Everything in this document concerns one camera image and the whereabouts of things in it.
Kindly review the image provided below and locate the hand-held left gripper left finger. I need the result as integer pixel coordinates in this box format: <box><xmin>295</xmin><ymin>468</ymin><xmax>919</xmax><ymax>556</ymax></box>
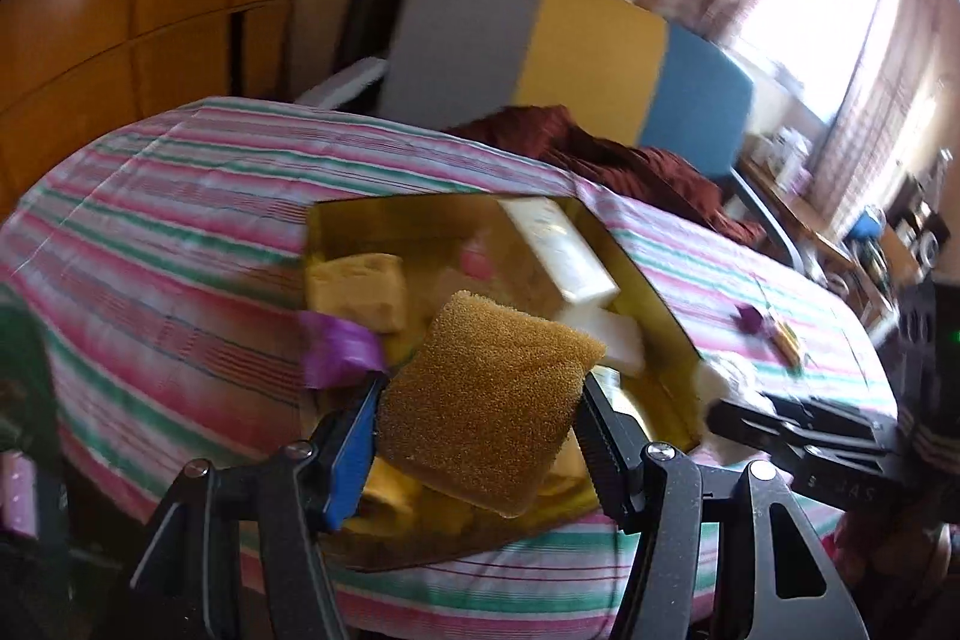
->
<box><xmin>127</xmin><ymin>370</ymin><xmax>391</xmax><ymax>640</ymax></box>

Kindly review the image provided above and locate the gold cardboard box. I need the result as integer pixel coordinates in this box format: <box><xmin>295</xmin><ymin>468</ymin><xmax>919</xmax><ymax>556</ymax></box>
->
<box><xmin>300</xmin><ymin>194</ymin><xmax>710</xmax><ymax>570</ymax></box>

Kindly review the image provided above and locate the white sponge block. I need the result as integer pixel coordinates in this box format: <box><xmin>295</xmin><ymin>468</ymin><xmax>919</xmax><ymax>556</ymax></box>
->
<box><xmin>559</xmin><ymin>302</ymin><xmax>646</xmax><ymax>376</ymax></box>

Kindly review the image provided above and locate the yellow sponge block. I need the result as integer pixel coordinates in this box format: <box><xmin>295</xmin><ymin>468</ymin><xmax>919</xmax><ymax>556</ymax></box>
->
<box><xmin>304</xmin><ymin>252</ymin><xmax>410</xmax><ymax>333</ymax></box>
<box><xmin>379</xmin><ymin>289</ymin><xmax>607</xmax><ymax>521</ymax></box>

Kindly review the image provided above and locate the green and yellow box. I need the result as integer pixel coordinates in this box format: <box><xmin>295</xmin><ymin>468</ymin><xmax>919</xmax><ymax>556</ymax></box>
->
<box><xmin>765</xmin><ymin>310</ymin><xmax>805</xmax><ymax>362</ymax></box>

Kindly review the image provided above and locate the white carton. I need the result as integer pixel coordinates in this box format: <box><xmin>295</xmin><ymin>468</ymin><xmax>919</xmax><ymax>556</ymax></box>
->
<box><xmin>772</xmin><ymin>130</ymin><xmax>811</xmax><ymax>176</ymax></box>

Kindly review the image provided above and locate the blue round bag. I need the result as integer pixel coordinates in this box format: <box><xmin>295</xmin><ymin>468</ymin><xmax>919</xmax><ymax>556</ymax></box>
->
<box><xmin>847</xmin><ymin>209</ymin><xmax>890</xmax><ymax>255</ymax></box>

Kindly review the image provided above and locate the pink dotted item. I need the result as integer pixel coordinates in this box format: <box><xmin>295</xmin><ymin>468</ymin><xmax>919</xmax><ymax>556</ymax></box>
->
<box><xmin>0</xmin><ymin>449</ymin><xmax>40</xmax><ymax>536</ymax></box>

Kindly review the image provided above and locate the large purple snack packet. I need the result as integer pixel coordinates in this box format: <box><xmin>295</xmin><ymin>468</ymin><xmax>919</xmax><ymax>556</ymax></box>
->
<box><xmin>300</xmin><ymin>310</ymin><xmax>387</xmax><ymax>390</ymax></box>

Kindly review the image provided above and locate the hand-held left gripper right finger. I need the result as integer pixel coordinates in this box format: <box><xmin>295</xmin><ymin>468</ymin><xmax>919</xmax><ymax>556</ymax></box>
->
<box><xmin>581</xmin><ymin>374</ymin><xmax>875</xmax><ymax>640</ymax></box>

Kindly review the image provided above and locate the striped bedsheet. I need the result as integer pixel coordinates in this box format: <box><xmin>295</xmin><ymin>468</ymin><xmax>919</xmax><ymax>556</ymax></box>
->
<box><xmin>0</xmin><ymin>96</ymin><xmax>899</xmax><ymax>611</ymax></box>

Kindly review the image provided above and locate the wooden desk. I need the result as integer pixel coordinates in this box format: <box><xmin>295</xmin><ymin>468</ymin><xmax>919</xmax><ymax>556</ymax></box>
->
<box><xmin>739</xmin><ymin>156</ymin><xmax>863</xmax><ymax>277</ymax></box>

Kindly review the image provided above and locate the white tissue roll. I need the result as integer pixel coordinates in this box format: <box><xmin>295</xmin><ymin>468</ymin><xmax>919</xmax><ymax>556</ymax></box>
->
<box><xmin>694</xmin><ymin>359</ymin><xmax>767</xmax><ymax>461</ymax></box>

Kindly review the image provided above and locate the maroon blanket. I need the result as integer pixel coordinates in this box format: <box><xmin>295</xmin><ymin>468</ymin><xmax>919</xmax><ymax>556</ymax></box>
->
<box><xmin>442</xmin><ymin>104</ymin><xmax>766</xmax><ymax>247</ymax></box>

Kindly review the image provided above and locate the dark green cloth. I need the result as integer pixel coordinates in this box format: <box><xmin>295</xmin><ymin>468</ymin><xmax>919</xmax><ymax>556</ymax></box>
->
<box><xmin>0</xmin><ymin>302</ymin><xmax>70</xmax><ymax>461</ymax></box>

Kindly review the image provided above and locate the beige carton box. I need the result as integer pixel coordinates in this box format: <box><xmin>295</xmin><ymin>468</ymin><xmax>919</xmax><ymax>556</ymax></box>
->
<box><xmin>499</xmin><ymin>196</ymin><xmax>620</xmax><ymax>304</ymax></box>

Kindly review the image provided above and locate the grey yellow blue chair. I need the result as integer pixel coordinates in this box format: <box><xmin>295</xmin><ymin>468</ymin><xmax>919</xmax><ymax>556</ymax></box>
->
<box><xmin>379</xmin><ymin>0</ymin><xmax>805</xmax><ymax>270</ymax></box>

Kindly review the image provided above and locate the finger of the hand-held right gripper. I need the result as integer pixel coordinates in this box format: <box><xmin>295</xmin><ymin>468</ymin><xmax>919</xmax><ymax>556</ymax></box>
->
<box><xmin>754</xmin><ymin>391</ymin><xmax>897</xmax><ymax>425</ymax></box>
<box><xmin>707</xmin><ymin>401</ymin><xmax>895</xmax><ymax>507</ymax></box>

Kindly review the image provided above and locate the white chair armrest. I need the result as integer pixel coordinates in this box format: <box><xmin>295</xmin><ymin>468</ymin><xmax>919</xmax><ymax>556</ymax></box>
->
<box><xmin>292</xmin><ymin>56</ymin><xmax>387</xmax><ymax>109</ymax></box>

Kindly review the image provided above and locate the white round fan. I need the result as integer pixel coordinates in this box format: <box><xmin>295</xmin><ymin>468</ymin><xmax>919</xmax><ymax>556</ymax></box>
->
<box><xmin>915</xmin><ymin>227</ymin><xmax>950</xmax><ymax>270</ymax></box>

